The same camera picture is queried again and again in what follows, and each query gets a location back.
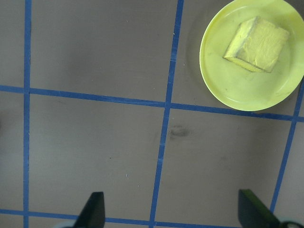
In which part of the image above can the yellow plate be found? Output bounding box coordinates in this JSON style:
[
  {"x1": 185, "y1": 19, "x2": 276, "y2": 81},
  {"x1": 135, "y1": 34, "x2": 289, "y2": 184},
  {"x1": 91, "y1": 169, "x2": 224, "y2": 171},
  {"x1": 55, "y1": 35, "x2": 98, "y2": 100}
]
[{"x1": 199, "y1": 0, "x2": 304, "y2": 112}]

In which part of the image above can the yellow foam block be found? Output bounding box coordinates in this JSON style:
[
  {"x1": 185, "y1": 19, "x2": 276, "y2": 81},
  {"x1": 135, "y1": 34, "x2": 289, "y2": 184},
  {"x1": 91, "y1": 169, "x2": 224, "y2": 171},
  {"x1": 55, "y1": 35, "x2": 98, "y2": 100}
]
[{"x1": 222, "y1": 16, "x2": 291, "y2": 73}]

